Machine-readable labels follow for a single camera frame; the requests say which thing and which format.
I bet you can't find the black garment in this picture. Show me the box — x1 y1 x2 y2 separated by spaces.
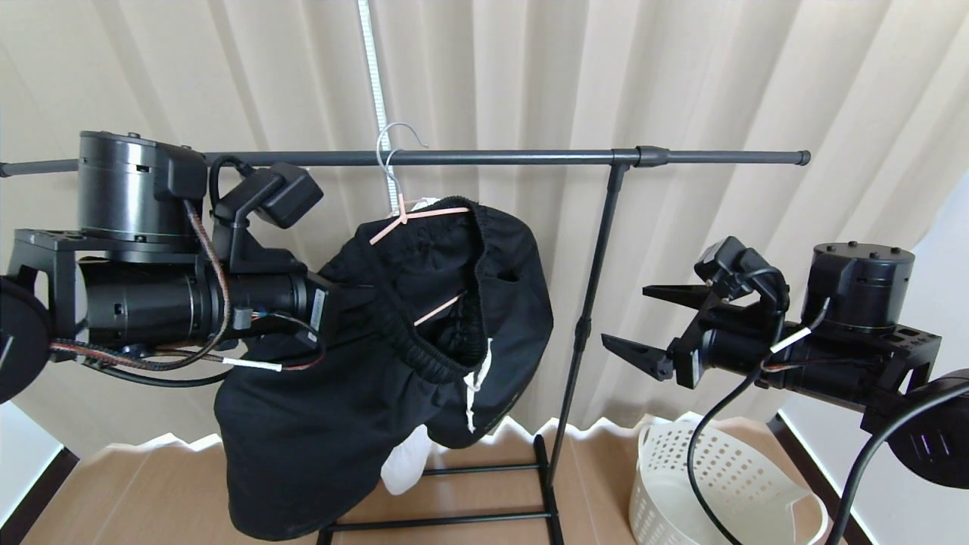
213 196 556 543

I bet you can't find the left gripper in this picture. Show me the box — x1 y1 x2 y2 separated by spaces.
226 269 339 354

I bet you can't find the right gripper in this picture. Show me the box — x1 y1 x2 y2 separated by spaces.
601 283 790 391

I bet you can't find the white laundry basket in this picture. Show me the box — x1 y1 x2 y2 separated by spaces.
628 412 830 545

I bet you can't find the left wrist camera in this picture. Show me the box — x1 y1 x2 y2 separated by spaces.
207 154 326 275

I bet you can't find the beige curtain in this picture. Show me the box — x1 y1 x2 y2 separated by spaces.
0 0 969 459

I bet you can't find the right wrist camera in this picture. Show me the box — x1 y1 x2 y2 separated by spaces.
693 235 791 322

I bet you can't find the black clothes rack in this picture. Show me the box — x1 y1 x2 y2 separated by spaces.
0 145 812 545

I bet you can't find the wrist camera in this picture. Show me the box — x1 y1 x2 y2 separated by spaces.
207 154 326 275
693 235 791 322

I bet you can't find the white printed t-shirt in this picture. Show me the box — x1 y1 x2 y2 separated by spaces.
380 197 441 497

